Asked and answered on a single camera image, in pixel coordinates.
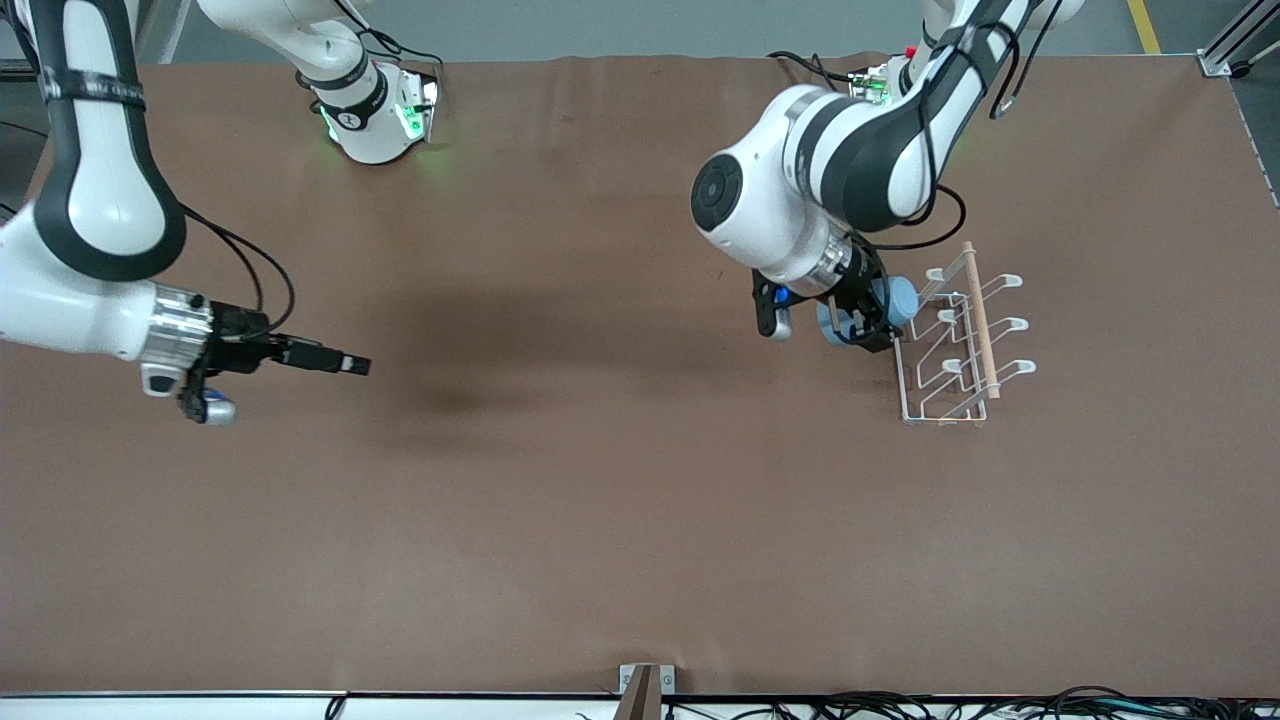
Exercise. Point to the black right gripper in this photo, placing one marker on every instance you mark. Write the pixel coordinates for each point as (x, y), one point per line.
(238, 338)

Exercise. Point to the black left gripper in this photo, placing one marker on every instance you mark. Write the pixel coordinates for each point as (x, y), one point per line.
(860, 283)

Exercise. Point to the blue plastic cup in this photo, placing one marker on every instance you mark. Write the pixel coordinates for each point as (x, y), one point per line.
(903, 300)

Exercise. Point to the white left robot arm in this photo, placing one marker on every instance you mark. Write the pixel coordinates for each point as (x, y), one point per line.
(790, 200)

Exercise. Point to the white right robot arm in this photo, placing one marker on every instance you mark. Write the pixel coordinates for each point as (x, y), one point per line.
(100, 180)

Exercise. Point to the dark slanted pole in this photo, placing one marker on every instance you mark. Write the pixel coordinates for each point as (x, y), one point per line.
(640, 700)

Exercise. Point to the aluminium frame profile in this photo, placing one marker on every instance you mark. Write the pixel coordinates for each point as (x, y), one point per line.
(165, 30)
(1235, 40)

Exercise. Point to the white table edge rail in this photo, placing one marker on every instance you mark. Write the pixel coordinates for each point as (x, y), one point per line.
(150, 708)

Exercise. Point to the metal mounting bracket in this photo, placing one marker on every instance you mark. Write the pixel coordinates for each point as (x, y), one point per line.
(668, 678)

